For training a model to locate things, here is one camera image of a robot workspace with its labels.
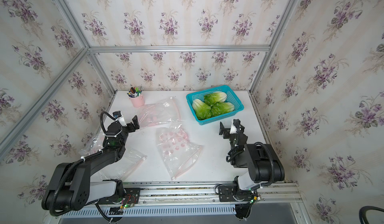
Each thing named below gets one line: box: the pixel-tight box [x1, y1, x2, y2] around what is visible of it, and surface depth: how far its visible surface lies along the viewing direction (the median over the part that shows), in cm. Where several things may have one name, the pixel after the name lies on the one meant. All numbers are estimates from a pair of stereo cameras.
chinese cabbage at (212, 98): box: [204, 91, 228, 106], surface depth 108 cm
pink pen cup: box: [128, 94, 145, 108], surface depth 109 cm
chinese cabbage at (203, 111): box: [192, 99, 213, 120], surface depth 102 cm
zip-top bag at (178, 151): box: [155, 123, 203, 180], surface depth 90 cm
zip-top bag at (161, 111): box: [137, 97, 181, 129], surface depth 103 cm
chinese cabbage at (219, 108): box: [210, 102, 235, 116], surface depth 100 cm
